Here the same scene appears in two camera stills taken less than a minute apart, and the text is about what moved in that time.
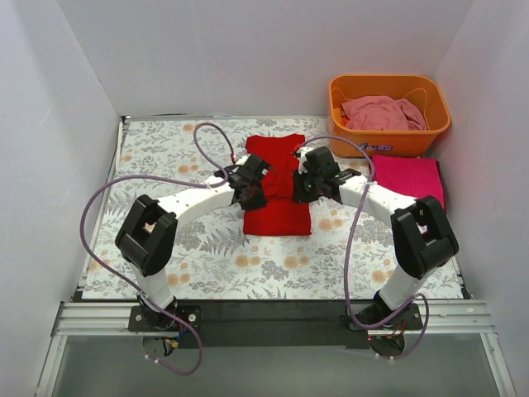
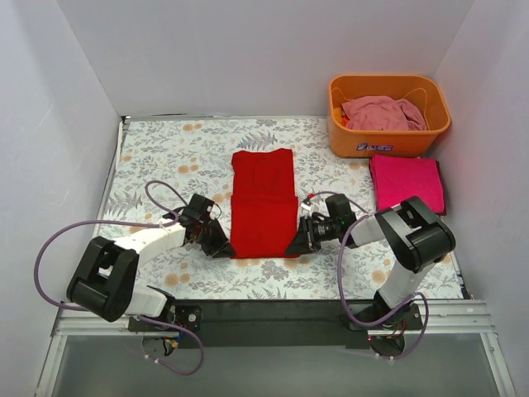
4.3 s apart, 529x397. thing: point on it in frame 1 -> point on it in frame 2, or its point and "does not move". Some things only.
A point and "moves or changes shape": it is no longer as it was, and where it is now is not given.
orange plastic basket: [385, 115] does not move
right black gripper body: [304, 190] -> [307, 233]
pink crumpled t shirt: [382, 112] does not move
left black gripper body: [252, 195] -> [207, 238]
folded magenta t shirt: [412, 176] does not move
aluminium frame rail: [437, 318] does not move
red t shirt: [282, 215] moves or changes shape
